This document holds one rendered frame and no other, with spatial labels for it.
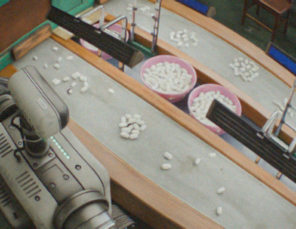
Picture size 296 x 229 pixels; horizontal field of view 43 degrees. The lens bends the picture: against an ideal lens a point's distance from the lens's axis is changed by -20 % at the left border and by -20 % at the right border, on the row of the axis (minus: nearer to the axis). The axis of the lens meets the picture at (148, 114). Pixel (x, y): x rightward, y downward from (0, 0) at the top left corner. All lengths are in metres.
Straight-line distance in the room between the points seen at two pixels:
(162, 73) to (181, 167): 0.54
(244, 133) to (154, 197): 0.45
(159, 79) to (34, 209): 1.38
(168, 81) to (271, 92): 0.57
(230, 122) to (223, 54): 0.86
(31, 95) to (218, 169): 1.17
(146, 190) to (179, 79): 0.65
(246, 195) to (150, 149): 0.49
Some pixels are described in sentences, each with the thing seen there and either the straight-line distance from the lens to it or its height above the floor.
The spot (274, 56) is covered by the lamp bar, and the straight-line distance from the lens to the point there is 2.01.
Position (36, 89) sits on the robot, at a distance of 0.88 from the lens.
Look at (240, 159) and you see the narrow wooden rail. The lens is 1.91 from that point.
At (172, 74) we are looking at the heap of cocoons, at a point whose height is 0.74.
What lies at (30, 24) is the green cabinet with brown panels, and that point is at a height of 0.93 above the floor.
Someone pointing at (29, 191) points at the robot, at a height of 1.45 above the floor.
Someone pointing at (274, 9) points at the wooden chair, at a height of 0.46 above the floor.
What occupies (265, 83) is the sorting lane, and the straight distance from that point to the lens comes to 2.32.
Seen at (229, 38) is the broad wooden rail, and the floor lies 0.77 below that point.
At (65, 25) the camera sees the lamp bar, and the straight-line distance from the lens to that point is 2.00.
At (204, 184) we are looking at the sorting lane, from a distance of 1.83.
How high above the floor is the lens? 2.27
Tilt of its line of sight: 49 degrees down
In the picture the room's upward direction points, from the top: 6 degrees clockwise
